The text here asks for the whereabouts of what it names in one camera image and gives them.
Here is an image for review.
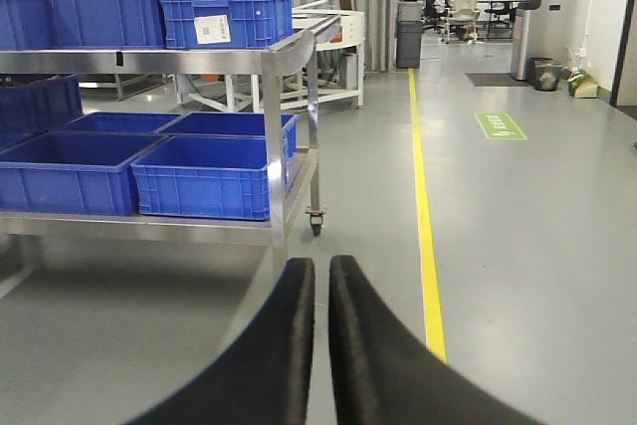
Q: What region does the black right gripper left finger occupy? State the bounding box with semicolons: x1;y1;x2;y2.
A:
130;258;316;424

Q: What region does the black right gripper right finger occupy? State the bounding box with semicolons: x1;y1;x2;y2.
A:
328;255;535;424

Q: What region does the blue bin front right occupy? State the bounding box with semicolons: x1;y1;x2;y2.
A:
131;135;270;221

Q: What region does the blue bin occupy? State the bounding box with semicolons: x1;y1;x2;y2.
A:
131;135;270;221
1;131;165;216

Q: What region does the blue bin front left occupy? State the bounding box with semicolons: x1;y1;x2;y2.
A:
1;131;165;216

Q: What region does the gray trash bin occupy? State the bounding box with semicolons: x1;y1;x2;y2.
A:
396;21;423;69

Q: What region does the yellow floor line tape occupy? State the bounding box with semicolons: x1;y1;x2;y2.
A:
408;69;448;363

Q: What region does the green floor sign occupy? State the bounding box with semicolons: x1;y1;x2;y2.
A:
474;112;528;140

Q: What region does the stainless steel cart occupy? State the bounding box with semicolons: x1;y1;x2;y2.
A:
1;30;323;277

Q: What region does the white metal table frame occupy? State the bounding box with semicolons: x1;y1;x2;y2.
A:
173;0;367;113

